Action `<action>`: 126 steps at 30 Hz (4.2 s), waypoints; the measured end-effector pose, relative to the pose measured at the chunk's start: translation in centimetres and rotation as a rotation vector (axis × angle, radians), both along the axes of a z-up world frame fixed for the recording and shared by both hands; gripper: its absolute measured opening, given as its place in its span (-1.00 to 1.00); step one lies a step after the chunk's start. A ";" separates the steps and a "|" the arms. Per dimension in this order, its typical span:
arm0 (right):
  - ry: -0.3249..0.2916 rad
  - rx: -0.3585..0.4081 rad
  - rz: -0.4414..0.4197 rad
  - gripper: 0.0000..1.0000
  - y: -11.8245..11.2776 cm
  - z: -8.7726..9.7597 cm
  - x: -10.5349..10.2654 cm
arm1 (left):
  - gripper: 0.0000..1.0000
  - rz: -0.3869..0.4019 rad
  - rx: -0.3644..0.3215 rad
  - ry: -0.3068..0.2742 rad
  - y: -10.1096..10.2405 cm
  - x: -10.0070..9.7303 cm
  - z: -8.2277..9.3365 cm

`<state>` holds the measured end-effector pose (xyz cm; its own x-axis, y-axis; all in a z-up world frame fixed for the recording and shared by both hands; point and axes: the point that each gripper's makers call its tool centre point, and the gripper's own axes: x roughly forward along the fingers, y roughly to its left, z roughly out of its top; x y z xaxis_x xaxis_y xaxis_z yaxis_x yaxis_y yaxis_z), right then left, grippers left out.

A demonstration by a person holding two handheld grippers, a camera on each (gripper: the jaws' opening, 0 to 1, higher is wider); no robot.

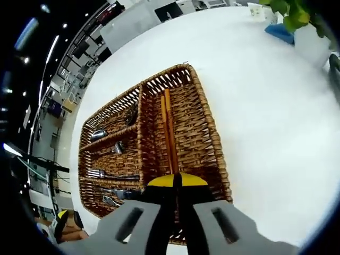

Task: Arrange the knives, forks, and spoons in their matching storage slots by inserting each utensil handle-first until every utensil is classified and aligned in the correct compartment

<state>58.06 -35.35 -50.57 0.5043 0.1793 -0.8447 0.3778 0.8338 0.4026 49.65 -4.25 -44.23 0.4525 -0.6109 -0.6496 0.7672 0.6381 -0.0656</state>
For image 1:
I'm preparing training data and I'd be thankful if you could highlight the dark grey curved object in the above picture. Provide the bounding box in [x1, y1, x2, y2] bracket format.
[328, 54, 340, 91]

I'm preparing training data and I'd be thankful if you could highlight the wooden chopstick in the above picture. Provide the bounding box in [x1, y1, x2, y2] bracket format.
[160, 95, 174, 176]
[164, 88, 180, 176]

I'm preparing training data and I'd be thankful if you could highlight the silver fork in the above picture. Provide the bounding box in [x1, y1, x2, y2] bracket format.
[124, 102, 139, 127]
[87, 168, 141, 182]

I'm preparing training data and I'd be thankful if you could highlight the blue sign board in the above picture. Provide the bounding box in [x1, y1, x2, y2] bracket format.
[47, 99, 66, 119]

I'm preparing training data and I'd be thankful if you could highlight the wicker cutlery storage basket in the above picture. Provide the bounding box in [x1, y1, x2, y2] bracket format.
[78, 63, 233, 247]

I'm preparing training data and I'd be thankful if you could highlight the silver knife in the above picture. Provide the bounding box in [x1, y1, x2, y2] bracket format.
[98, 186, 146, 200]
[102, 195, 122, 208]

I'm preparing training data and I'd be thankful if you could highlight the large frosted desk partition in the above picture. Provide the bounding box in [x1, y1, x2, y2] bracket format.
[99, 4, 160, 54]

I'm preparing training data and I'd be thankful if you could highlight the small wooden cabinet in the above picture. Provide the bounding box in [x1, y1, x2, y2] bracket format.
[61, 94, 78, 113]

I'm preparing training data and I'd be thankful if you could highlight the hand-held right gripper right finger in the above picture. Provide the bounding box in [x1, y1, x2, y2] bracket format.
[177, 172, 301, 255]

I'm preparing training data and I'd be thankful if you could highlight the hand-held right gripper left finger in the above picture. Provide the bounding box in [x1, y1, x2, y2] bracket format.
[58, 174, 178, 255]

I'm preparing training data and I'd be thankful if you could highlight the small white cup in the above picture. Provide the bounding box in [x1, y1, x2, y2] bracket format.
[248, 4, 267, 21]

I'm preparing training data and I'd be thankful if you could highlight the black rounded object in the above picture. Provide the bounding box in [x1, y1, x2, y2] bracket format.
[73, 211, 85, 230]

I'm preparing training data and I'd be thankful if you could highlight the green potted plant white pot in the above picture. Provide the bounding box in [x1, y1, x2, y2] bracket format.
[259, 0, 340, 67]

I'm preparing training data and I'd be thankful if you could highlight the blue flat object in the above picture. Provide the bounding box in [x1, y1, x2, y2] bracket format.
[264, 23, 296, 45]

